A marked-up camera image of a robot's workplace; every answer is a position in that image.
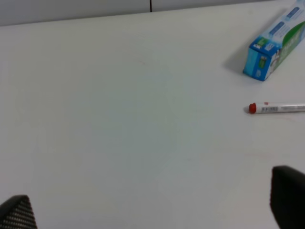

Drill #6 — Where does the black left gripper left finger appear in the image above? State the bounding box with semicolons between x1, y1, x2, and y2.
0;195;38;229

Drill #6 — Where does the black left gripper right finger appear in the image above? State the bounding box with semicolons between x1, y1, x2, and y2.
270;166;305;229

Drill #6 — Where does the Darlie toothpaste box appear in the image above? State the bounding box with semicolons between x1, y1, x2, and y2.
243;0;305;81

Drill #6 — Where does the red white marker pen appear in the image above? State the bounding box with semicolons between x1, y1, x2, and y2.
245;102;305;115

